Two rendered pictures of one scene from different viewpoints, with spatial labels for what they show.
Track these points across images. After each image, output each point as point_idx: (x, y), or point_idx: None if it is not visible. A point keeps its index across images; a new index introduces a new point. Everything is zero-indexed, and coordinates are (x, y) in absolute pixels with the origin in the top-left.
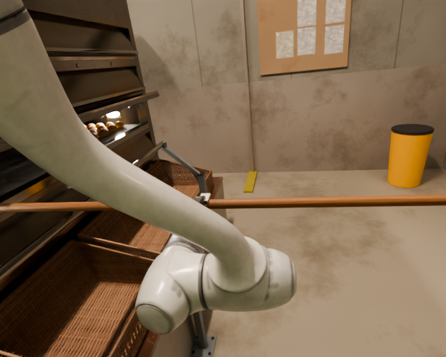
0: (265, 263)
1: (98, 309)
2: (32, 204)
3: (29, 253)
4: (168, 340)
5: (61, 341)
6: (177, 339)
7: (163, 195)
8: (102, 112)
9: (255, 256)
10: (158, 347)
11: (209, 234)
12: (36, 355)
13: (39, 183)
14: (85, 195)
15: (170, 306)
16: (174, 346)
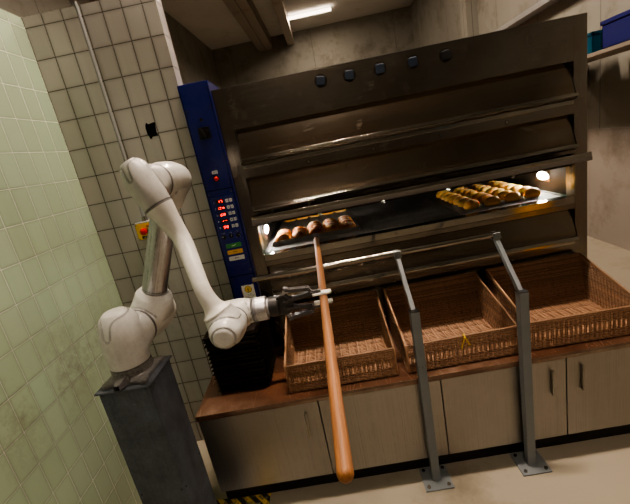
0: (211, 317)
1: None
2: (316, 250)
3: (280, 275)
4: (363, 409)
5: None
6: (382, 424)
7: (185, 261)
8: (433, 187)
9: (210, 311)
10: (344, 400)
11: (191, 284)
12: (314, 345)
13: (363, 237)
14: (408, 259)
15: None
16: (374, 424)
